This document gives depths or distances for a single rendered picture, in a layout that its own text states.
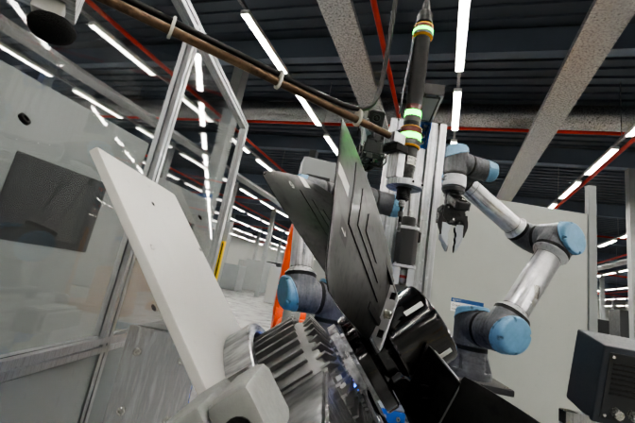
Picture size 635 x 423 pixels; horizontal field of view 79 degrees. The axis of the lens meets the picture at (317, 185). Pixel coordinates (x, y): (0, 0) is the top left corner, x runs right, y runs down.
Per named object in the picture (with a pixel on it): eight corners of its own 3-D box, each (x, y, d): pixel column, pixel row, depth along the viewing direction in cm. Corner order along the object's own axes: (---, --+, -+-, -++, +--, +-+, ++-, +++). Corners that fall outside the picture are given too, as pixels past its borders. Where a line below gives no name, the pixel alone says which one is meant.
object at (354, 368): (337, 352, 50) (351, 345, 50) (321, 314, 63) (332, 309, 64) (387, 441, 51) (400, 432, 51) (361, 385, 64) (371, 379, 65)
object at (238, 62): (83, -9, 46) (87, -19, 47) (82, -4, 48) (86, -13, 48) (398, 141, 74) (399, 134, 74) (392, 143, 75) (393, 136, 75)
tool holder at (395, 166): (396, 177, 68) (403, 127, 71) (370, 182, 74) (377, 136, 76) (430, 191, 73) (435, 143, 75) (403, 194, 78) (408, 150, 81)
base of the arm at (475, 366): (440, 366, 139) (442, 338, 141) (483, 376, 137) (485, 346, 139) (450, 376, 125) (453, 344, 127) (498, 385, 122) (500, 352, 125)
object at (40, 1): (19, 22, 41) (35, -15, 43) (22, 38, 45) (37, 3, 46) (72, 43, 44) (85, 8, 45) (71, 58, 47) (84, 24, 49)
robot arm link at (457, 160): (476, 146, 129) (454, 139, 127) (473, 177, 126) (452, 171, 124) (461, 152, 136) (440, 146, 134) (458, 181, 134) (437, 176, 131)
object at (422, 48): (411, 122, 75) (422, 31, 80) (399, 126, 78) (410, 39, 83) (423, 128, 76) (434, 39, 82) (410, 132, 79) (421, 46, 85)
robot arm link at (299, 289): (325, 313, 132) (331, 176, 158) (284, 306, 126) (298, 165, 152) (310, 317, 141) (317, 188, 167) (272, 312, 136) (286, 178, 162)
